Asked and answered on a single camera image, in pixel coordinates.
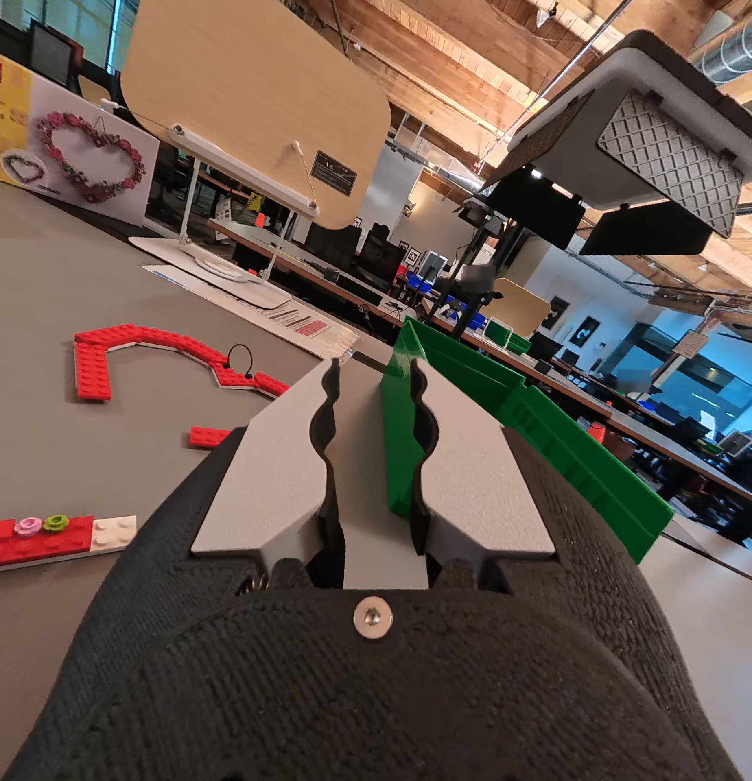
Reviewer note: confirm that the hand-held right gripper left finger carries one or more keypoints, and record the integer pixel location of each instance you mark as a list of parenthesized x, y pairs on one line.
[(260, 488)]

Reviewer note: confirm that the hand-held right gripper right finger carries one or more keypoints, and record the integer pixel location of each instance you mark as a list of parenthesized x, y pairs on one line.
[(480, 488)]

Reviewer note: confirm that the green plastic bin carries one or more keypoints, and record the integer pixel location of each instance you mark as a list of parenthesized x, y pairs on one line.
[(565, 439)]

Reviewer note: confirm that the small red lego plate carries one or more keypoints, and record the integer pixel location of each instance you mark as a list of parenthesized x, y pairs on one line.
[(208, 437)]

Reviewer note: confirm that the lime green lego flower stud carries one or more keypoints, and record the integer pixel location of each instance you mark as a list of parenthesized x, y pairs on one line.
[(56, 522)]

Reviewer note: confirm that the red and white lego strip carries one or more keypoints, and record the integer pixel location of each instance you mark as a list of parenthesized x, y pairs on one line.
[(46, 546)]

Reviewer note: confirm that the pink lego flower stud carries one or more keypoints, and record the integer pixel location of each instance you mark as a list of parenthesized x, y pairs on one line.
[(28, 526)]

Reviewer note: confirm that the yellow lego set box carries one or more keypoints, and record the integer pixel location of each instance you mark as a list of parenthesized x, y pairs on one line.
[(22, 140)]

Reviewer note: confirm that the background green bin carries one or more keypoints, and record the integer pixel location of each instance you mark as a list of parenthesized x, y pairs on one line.
[(504, 335)]

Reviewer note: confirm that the printed instruction sheet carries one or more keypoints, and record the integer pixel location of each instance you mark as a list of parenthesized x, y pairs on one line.
[(303, 323)]

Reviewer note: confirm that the long wooden workbench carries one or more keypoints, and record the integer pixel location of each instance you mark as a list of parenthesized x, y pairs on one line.
[(663, 442)]

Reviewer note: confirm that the row of blue bins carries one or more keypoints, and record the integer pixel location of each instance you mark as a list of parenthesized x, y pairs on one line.
[(420, 280)]

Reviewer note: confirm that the studio light with black flaps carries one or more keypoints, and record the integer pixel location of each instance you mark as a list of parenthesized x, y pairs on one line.
[(571, 146)]

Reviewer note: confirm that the red lego heart frame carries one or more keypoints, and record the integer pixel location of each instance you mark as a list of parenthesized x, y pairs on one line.
[(92, 366)]

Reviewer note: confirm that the metal air duct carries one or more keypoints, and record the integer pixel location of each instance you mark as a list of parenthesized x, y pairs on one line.
[(733, 46)]

